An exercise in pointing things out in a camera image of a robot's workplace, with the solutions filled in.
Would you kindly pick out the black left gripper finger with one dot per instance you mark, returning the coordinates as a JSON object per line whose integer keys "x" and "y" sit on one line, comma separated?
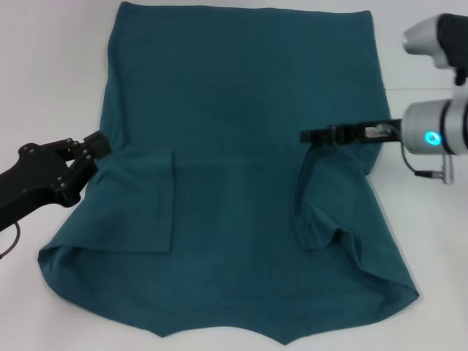
{"x": 98, "y": 145}
{"x": 78, "y": 179}

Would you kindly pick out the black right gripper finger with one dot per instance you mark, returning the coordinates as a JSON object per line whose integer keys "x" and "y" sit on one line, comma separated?
{"x": 321, "y": 135}

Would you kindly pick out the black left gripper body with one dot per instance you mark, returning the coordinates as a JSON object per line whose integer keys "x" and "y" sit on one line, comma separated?
{"x": 33, "y": 179}

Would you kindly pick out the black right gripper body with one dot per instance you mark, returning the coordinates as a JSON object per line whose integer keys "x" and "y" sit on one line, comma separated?
{"x": 358, "y": 133}

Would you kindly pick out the blue shirt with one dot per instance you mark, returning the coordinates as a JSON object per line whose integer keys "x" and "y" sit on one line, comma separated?
{"x": 237, "y": 146}

